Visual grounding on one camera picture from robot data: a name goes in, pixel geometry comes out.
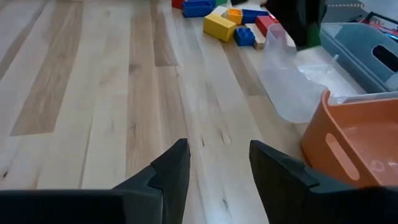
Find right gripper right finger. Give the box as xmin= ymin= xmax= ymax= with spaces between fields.
xmin=248 ymin=139 xmax=354 ymax=224

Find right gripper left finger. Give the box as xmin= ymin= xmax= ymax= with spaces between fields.
xmin=112 ymin=138 xmax=191 ymax=224

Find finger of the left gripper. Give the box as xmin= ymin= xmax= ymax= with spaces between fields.
xmin=293 ymin=24 xmax=312 ymax=51

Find green triangular block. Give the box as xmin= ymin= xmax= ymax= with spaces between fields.
xmin=306 ymin=21 xmax=322 ymax=48

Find large blue building brick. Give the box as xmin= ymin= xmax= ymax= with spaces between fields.
xmin=241 ymin=9 xmax=270 ymax=26
xmin=182 ymin=0 xmax=217 ymax=19

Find natural wooden block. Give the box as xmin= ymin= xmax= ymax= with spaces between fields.
xmin=210 ymin=5 xmax=229 ymax=19
xmin=245 ymin=23 xmax=267 ymax=50

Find small blue building brick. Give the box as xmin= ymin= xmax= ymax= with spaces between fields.
xmin=233 ymin=26 xmax=256 ymax=47

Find small orange building brick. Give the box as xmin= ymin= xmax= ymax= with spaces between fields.
xmin=226 ymin=7 xmax=244 ymax=26

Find large yellow block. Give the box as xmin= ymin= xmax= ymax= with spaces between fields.
xmin=203 ymin=12 xmax=237 ymax=43

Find black mat striped edges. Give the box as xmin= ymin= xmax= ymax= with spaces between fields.
xmin=323 ymin=2 xmax=366 ymax=22

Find clear plastic container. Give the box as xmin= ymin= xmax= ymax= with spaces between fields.
xmin=259 ymin=23 xmax=368 ymax=124

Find grey plastic bin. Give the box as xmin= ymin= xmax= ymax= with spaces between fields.
xmin=319 ymin=22 xmax=398 ymax=94

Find red device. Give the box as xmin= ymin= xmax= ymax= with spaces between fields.
xmin=354 ymin=17 xmax=398 ymax=37

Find orange plastic bin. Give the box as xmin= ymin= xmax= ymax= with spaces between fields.
xmin=300 ymin=89 xmax=398 ymax=189

